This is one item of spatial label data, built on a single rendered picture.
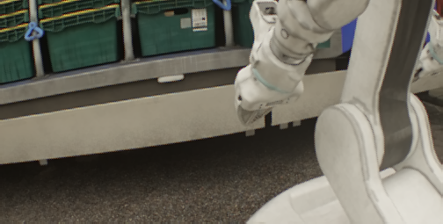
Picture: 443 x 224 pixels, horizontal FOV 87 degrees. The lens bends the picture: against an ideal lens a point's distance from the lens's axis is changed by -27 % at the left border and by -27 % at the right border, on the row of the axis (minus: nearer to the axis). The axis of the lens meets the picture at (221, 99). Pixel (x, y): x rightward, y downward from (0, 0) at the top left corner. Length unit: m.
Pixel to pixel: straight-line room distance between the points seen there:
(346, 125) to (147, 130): 0.91
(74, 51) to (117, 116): 0.38
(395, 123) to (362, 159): 0.11
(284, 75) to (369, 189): 0.24
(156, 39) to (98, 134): 0.48
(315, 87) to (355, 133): 0.97
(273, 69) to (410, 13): 0.26
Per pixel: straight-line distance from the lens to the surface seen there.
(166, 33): 1.37
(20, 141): 1.41
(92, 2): 1.36
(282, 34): 0.36
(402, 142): 0.59
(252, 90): 0.44
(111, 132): 1.28
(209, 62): 1.24
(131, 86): 1.24
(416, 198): 0.59
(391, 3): 0.48
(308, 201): 0.81
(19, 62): 1.50
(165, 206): 1.42
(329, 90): 1.51
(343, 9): 0.29
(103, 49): 1.38
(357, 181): 0.52
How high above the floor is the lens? 0.79
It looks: 15 degrees down
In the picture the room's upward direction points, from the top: 5 degrees counter-clockwise
